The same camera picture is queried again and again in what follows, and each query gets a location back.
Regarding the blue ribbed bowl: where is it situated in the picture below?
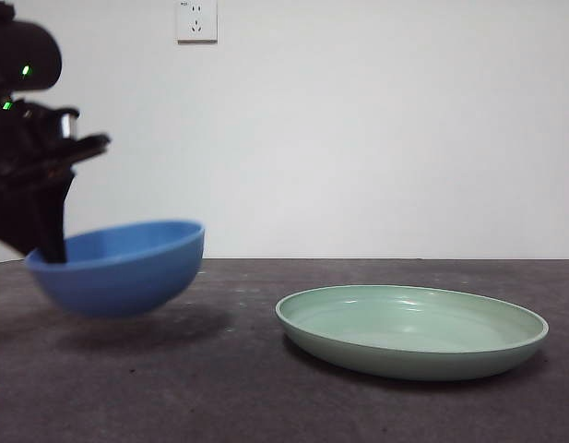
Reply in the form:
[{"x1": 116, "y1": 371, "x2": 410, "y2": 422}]
[{"x1": 24, "y1": 219, "x2": 207, "y2": 318}]

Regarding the pale green plate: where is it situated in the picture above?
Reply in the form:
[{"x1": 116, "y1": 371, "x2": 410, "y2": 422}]
[{"x1": 275, "y1": 284, "x2": 551, "y2": 382}]

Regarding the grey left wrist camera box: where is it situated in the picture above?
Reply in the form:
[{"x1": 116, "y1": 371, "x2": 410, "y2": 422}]
[{"x1": 53, "y1": 108, "x2": 81, "y2": 139}]

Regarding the white wall socket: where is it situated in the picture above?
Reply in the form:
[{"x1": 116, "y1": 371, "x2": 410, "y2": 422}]
[{"x1": 175, "y1": 0, "x2": 219, "y2": 45}]

